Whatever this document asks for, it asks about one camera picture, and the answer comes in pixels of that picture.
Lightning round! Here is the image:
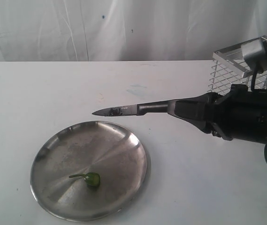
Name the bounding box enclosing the round stainless steel plate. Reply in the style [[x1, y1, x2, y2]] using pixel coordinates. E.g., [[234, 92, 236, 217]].
[[30, 121, 151, 221]]

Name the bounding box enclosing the white backdrop curtain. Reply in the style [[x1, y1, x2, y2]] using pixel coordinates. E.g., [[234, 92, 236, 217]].
[[0, 0, 267, 61]]

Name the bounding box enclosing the chrome wire utensil basket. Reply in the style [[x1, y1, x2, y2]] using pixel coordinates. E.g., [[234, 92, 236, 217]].
[[208, 36, 267, 95]]

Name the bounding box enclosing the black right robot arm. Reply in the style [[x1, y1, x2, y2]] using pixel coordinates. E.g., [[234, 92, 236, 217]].
[[168, 84, 267, 144]]

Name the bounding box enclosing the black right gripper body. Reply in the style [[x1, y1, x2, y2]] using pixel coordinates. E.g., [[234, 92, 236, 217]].
[[211, 84, 260, 141]]

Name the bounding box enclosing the green round object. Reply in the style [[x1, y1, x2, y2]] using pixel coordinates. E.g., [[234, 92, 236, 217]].
[[69, 172, 100, 188]]

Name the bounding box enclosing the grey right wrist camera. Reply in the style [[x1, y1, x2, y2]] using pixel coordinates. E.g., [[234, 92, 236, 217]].
[[241, 38, 267, 73]]

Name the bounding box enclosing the black kitchen knife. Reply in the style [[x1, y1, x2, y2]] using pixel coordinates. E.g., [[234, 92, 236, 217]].
[[92, 101, 168, 117]]

